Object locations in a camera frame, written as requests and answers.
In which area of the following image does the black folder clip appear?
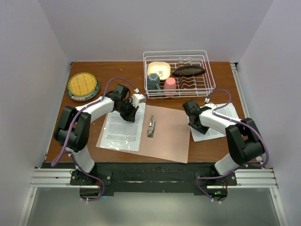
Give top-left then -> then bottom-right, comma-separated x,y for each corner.
147,115 -> 156,138

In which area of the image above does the pink file folder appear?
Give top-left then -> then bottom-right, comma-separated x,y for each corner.
95,105 -> 191,164

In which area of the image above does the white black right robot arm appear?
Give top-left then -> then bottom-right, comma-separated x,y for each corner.
182,100 -> 267,185

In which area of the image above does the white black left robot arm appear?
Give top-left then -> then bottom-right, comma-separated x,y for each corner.
51,84 -> 146,185

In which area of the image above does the dark green mug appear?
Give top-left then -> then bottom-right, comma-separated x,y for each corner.
147,73 -> 161,90

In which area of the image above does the pink cup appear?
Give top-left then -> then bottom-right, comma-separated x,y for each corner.
163,77 -> 176,93

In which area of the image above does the dark brown oval plate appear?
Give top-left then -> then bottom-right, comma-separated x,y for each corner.
172,65 -> 206,77

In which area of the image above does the cream square bowl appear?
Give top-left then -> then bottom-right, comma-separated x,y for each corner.
147,61 -> 171,81

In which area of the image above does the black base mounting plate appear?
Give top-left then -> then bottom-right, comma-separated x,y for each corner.
40,161 -> 261,203

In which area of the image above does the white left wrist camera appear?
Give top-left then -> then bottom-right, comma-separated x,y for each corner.
132,94 -> 146,106

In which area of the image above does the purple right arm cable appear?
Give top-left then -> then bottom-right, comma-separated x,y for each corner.
195,89 -> 270,202

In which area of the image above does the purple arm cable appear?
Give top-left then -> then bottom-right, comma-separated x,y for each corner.
195,89 -> 270,202
51,77 -> 139,202

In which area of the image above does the white wire dish rack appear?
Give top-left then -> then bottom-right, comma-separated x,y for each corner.
143,50 -> 216,99

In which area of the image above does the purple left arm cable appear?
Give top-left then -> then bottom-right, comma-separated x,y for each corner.
51,77 -> 139,202

